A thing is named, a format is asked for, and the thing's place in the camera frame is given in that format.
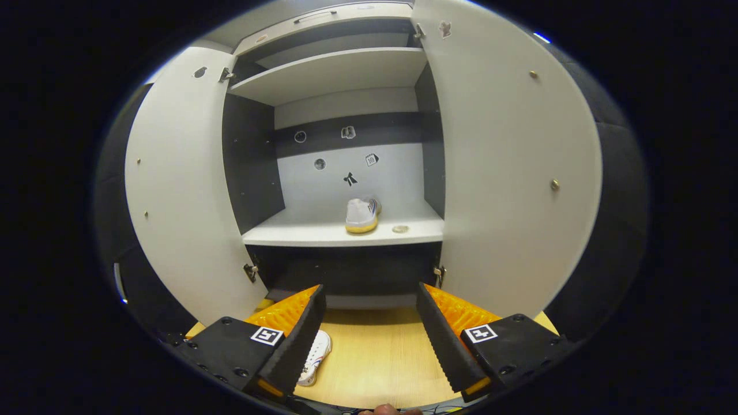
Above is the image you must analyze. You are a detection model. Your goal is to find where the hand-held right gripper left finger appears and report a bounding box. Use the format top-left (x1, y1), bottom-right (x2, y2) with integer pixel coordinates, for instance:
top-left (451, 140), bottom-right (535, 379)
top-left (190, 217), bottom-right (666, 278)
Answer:
top-left (173, 284), bottom-right (327, 404)

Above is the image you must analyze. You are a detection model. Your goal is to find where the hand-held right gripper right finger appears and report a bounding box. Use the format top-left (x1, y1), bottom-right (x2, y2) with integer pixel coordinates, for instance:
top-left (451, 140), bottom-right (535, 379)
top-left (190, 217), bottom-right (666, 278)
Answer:
top-left (416, 282), bottom-right (574, 403)

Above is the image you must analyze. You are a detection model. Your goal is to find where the white canvas shoe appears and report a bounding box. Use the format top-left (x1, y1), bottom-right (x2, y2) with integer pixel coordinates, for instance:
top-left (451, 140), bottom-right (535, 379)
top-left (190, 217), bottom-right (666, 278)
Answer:
top-left (345, 197), bottom-right (382, 235)
top-left (297, 330), bottom-right (333, 387)

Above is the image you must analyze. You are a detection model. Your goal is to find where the white cabinet door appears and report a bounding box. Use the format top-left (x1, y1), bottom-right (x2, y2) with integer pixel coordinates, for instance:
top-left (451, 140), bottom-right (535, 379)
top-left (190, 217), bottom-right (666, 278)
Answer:
top-left (125, 46), bottom-right (272, 326)
top-left (411, 0), bottom-right (603, 319)

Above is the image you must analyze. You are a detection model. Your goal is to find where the white cabinet shelf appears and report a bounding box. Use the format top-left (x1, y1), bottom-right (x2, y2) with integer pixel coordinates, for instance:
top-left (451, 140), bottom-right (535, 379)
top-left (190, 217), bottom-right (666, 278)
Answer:
top-left (228, 47), bottom-right (428, 107)
top-left (242, 199), bottom-right (445, 248)

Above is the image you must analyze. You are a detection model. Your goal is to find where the black backdrop cloth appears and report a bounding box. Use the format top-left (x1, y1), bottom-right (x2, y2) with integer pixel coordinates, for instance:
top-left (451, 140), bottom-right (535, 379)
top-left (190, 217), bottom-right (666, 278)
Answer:
top-left (92, 40), bottom-right (649, 344)

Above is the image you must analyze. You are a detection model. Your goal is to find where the metal drawer handle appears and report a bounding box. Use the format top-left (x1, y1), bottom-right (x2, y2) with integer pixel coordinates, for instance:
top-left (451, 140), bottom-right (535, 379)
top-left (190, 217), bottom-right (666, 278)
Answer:
top-left (294, 10), bottom-right (338, 24)

